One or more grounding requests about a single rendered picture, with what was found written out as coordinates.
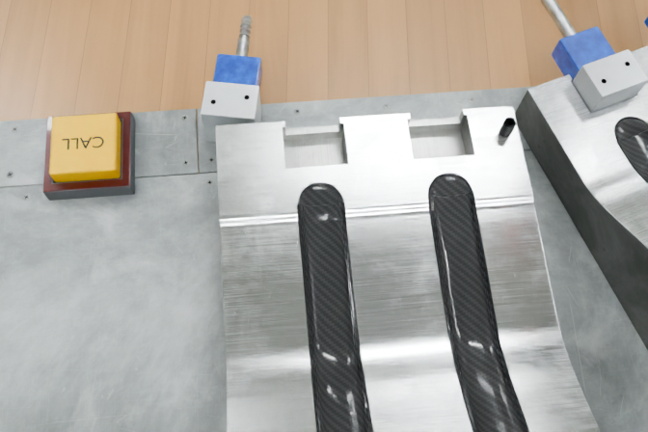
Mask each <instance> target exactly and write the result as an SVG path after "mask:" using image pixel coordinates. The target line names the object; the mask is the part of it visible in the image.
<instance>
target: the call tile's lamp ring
mask: <svg viewBox="0 0 648 432"><path fill-rule="evenodd" d="M116 114H118V117H119V119H123V133H122V179H112V180H99V181H85V182H72V183H58V184H51V179H52V177H51V175H50V174H49V163H50V147H51V129H52V118H53V117H48V118H47V133H46V150H45V165H44V182H43V192H51V191H65V190H78V189H92V188H105V187H119V186H130V112H117V113H116Z"/></svg>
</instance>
